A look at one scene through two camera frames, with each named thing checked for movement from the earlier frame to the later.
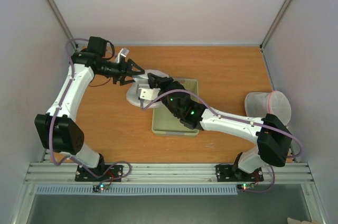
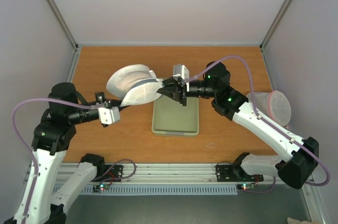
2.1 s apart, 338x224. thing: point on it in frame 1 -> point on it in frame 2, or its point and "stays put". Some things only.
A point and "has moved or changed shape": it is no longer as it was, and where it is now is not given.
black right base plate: [227, 173] stays put
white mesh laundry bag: [142, 80] has moved or changed shape
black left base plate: [82, 175] stays put
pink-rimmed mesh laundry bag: [258, 104] stays put
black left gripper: [128, 70] -> [110, 103]
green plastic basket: [164, 123] stays put
